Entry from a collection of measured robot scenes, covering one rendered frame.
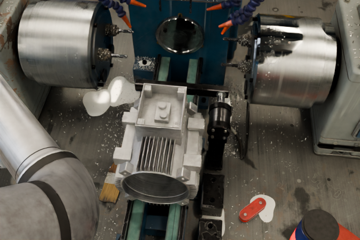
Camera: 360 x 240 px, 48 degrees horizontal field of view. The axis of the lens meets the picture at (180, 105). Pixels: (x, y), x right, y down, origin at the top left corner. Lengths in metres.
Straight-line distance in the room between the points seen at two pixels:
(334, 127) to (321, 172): 0.15
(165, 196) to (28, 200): 0.56
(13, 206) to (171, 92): 0.56
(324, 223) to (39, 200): 0.45
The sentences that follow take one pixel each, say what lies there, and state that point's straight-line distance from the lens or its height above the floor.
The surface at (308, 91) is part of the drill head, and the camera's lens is 1.08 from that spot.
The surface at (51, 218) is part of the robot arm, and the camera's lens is 0.48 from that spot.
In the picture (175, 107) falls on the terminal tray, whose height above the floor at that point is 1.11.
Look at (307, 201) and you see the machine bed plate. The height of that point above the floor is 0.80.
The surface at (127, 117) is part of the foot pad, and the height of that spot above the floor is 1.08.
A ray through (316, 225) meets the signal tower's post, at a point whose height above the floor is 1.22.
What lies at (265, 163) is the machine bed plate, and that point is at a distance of 1.24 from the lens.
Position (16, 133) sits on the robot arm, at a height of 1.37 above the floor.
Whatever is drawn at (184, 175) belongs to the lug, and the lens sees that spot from 0.86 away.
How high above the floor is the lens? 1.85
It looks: 52 degrees down
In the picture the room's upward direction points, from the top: straight up
